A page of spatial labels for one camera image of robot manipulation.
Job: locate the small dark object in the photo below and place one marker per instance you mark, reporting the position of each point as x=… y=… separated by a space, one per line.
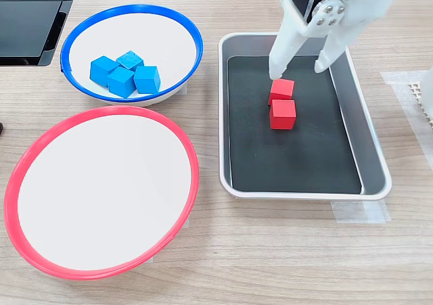
x=1 y=129

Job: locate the black tray mat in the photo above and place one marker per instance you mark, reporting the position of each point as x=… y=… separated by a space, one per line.
x=287 y=163

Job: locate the red cube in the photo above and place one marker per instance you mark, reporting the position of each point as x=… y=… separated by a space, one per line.
x=282 y=88
x=283 y=114

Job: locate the blue cube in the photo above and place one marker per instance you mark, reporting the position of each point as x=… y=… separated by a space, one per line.
x=101 y=70
x=130 y=59
x=120 y=82
x=147 y=80

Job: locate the steel tray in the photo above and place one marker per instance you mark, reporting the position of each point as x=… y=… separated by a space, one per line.
x=372 y=169

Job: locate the clear tape strip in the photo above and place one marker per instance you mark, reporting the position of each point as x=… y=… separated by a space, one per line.
x=185 y=89
x=358 y=213
x=399 y=82

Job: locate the white plate red rim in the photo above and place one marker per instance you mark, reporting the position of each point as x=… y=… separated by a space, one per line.
x=101 y=196

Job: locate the pale perforated plate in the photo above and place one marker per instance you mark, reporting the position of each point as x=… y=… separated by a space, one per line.
x=415 y=93

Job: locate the white plate blue rim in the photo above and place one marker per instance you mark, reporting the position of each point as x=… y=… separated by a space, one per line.
x=135 y=34

